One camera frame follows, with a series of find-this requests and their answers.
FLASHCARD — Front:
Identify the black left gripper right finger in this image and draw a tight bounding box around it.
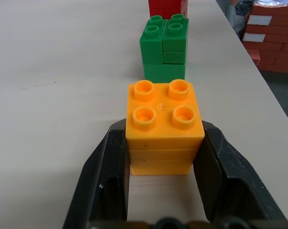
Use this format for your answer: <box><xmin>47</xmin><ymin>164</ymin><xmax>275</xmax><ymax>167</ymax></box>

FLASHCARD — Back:
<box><xmin>192</xmin><ymin>120</ymin><xmax>287</xmax><ymax>229</ymax></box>

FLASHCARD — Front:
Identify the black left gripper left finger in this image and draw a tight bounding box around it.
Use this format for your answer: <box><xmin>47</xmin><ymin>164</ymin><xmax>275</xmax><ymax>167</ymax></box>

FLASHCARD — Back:
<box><xmin>62</xmin><ymin>118</ymin><xmax>131</xmax><ymax>229</ymax></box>

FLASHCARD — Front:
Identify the orange building block cube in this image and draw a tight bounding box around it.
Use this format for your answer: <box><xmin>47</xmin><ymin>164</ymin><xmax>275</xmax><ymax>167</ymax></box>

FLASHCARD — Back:
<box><xmin>125</xmin><ymin>79</ymin><xmax>205</xmax><ymax>176</ymax></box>

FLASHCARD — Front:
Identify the green building block cube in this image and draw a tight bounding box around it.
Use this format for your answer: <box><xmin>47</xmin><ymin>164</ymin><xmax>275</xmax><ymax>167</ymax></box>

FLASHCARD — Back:
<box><xmin>139</xmin><ymin>13</ymin><xmax>190</xmax><ymax>83</ymax></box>

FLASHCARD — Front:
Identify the orange brick pattern box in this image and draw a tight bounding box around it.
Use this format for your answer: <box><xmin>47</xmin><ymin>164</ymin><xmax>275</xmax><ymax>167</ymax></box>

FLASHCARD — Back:
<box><xmin>240</xmin><ymin>2</ymin><xmax>288</xmax><ymax>75</ymax></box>

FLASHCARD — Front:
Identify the grey cloth bundle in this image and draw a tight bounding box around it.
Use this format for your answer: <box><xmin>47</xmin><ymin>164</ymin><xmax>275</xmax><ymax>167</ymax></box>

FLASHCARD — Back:
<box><xmin>215</xmin><ymin>0</ymin><xmax>256</xmax><ymax>39</ymax></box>

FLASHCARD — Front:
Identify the red building block cube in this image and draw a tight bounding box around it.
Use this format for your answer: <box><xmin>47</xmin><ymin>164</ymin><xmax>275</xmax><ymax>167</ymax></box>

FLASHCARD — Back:
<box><xmin>148</xmin><ymin>0</ymin><xmax>189</xmax><ymax>20</ymax></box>

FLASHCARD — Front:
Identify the crumpled silver foil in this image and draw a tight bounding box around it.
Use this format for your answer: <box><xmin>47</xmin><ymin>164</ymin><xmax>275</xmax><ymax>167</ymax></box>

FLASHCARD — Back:
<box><xmin>253</xmin><ymin>0</ymin><xmax>288</xmax><ymax>10</ymax></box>

